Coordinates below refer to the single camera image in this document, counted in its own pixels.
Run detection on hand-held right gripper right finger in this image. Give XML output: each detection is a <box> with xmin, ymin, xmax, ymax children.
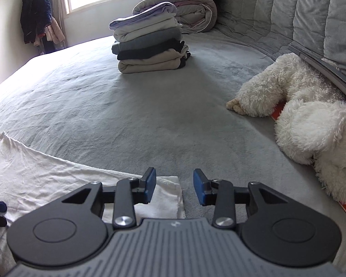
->
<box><xmin>193</xmin><ymin>168</ymin><xmax>289</xmax><ymax>228</ymax></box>

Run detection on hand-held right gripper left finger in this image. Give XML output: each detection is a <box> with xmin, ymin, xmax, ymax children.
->
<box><xmin>60</xmin><ymin>167</ymin><xmax>157</xmax><ymax>228</ymax></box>

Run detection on white pants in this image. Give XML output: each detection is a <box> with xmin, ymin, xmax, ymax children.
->
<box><xmin>0</xmin><ymin>131</ymin><xmax>186</xmax><ymax>277</ymax></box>

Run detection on folded beige garment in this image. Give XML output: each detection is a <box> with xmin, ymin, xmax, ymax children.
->
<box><xmin>118</xmin><ymin>45</ymin><xmax>191</xmax><ymax>74</ymax></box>

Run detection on white plush toy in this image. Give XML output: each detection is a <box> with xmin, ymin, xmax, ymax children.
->
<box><xmin>226</xmin><ymin>53</ymin><xmax>346</xmax><ymax>205</ymax></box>

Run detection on folded black garment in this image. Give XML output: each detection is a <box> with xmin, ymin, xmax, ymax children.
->
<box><xmin>117</xmin><ymin>40</ymin><xmax>188</xmax><ymax>67</ymax></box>

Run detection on folded grey sweater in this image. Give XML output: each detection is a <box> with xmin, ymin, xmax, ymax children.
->
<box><xmin>111</xmin><ymin>27</ymin><xmax>183</xmax><ymax>55</ymax></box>

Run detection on folded white garment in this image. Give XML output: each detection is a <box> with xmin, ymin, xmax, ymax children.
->
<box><xmin>113</xmin><ymin>17</ymin><xmax>182</xmax><ymax>42</ymax></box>

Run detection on folded purple garment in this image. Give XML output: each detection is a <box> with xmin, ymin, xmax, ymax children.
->
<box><xmin>109</xmin><ymin>2</ymin><xmax>178</xmax><ymax>31</ymax></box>

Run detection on grey pink folded quilt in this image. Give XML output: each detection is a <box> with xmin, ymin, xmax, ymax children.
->
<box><xmin>132</xmin><ymin>0</ymin><xmax>218</xmax><ymax>34</ymax></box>

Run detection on pink hanging garment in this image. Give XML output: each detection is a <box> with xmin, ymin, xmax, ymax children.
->
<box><xmin>43</xmin><ymin>17</ymin><xmax>66</xmax><ymax>44</ymax></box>

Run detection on grey quilted headboard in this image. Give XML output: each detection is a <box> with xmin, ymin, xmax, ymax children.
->
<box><xmin>213</xmin><ymin>0</ymin><xmax>346</xmax><ymax>104</ymax></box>

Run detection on dark blue hanging jacket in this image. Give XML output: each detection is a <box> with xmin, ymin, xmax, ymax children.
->
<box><xmin>20</xmin><ymin>0</ymin><xmax>53</xmax><ymax>45</ymax></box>

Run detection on grey patterned curtain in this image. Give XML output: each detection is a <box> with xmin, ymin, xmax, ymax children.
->
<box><xmin>48</xmin><ymin>0</ymin><xmax>68</xmax><ymax>48</ymax></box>

